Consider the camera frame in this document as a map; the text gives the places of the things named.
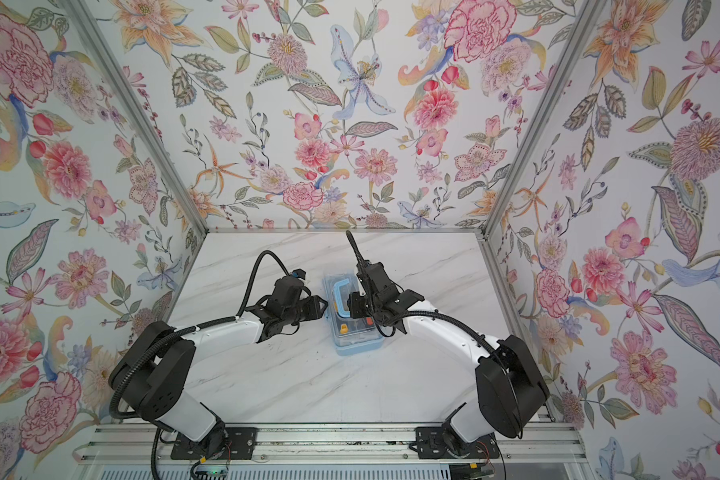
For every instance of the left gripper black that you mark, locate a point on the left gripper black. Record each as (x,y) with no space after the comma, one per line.
(316,308)

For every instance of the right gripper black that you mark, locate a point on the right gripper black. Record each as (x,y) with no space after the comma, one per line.
(355,300)

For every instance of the blue transparent plastic toolbox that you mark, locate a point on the blue transparent plastic toolbox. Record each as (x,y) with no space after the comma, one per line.
(337,287)

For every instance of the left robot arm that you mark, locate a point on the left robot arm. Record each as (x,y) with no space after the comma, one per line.
(149,382)

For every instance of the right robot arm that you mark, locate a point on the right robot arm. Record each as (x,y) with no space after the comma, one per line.
(509,387)

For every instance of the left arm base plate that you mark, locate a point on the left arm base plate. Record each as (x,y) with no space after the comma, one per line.
(235,443)

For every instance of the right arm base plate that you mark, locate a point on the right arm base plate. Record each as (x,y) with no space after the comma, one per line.
(450,444)

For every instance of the aluminium mounting rail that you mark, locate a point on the aluminium mounting rail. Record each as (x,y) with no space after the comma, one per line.
(265,444)

